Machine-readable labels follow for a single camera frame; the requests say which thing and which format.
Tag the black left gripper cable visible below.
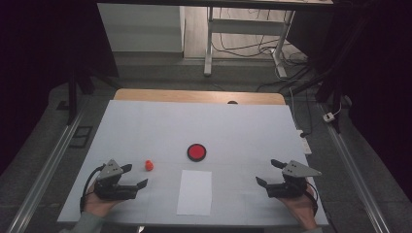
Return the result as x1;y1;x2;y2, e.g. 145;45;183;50
79;164;106;215

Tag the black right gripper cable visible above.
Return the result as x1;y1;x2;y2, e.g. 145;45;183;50
304;181;320;217

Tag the black metal stand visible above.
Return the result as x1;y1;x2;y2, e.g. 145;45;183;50
66;57;121;126

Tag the aluminium floor rail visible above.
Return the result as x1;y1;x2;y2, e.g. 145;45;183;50
6;106;86;233
319;103;392;233

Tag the tangle of black floor cables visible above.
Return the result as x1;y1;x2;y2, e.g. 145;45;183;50
212;7;312;93

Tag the round red ink pad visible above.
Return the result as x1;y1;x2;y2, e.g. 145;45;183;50
187;143;208;163

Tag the person's right hand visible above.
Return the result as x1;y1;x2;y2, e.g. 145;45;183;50
278;185;319;231

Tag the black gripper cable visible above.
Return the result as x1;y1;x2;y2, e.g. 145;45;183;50
304;181;320;217
79;164;106;215

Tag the white power strip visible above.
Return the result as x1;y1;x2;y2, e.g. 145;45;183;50
295;129;313;155

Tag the person's left hand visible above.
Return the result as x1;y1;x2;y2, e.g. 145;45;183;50
82;183;124;217

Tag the white-legged desk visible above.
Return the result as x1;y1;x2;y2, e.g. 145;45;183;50
96;0;334;80

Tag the white paper sheet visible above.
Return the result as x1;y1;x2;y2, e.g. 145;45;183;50
176;169;214;216

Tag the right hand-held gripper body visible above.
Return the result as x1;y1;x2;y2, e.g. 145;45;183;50
265;159;323;199

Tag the large white table mat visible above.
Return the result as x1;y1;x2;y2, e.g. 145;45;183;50
57;99;329;226

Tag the black curtain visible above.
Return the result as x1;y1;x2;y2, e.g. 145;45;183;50
286;0;412;202
0;0;120;178

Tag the black floor socket cover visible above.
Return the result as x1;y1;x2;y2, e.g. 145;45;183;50
68;125;94;150

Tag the black tripod stand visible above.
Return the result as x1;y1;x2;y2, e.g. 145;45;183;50
285;0;377;134

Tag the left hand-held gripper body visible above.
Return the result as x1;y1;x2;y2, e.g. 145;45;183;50
93;158;139;201

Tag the white cabinet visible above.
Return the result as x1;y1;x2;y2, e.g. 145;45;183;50
97;3;186;53

